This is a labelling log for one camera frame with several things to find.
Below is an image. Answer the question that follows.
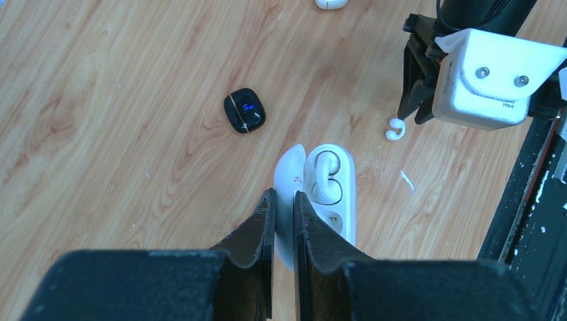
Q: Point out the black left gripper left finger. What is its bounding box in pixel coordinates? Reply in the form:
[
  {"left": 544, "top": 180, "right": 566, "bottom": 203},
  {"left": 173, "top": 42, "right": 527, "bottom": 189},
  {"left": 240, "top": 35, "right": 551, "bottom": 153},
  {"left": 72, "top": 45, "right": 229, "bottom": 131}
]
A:
[{"left": 22, "top": 189, "right": 276, "bottom": 320}]

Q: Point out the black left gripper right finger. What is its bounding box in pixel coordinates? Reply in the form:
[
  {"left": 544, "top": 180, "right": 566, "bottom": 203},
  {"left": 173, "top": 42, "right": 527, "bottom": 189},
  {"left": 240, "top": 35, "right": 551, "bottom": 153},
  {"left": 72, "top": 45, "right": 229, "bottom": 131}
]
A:
[{"left": 293, "top": 192, "right": 538, "bottom": 320}]

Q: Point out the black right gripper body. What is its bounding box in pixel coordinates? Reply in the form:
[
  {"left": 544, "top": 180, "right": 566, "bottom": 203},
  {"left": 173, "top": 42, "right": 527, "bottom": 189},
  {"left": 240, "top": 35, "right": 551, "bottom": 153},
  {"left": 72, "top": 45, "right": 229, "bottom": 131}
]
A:
[{"left": 397, "top": 13, "right": 447, "bottom": 124}]

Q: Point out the white ear-hook earbud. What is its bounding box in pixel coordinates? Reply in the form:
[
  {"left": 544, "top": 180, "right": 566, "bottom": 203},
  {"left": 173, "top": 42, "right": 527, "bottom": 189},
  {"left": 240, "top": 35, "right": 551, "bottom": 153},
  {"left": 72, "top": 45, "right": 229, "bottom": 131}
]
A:
[
  {"left": 385, "top": 118, "right": 406, "bottom": 141},
  {"left": 312, "top": 151, "right": 342, "bottom": 205}
]

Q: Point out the white oval charging case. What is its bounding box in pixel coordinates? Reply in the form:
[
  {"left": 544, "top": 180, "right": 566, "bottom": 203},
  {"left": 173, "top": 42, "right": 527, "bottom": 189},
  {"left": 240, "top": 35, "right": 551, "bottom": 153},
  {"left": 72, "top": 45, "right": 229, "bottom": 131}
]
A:
[{"left": 273, "top": 144, "right": 356, "bottom": 271}]

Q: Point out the black glossy charging case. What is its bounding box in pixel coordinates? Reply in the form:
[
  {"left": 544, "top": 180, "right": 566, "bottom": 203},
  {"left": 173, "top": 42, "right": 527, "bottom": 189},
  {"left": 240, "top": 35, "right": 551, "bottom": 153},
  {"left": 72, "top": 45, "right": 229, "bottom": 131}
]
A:
[{"left": 223, "top": 88, "right": 266, "bottom": 134}]

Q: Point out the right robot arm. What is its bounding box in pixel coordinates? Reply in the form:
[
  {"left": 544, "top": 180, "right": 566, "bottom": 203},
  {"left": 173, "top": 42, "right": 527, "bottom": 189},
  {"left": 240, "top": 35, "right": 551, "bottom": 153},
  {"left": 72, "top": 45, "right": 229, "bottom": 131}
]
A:
[{"left": 396, "top": 0, "right": 536, "bottom": 124}]

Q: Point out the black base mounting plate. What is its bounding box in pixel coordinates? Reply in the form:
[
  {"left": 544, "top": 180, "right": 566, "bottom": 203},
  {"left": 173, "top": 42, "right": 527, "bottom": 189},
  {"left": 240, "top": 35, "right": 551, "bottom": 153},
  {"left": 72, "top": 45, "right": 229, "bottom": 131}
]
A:
[{"left": 478, "top": 64, "right": 566, "bottom": 320}]

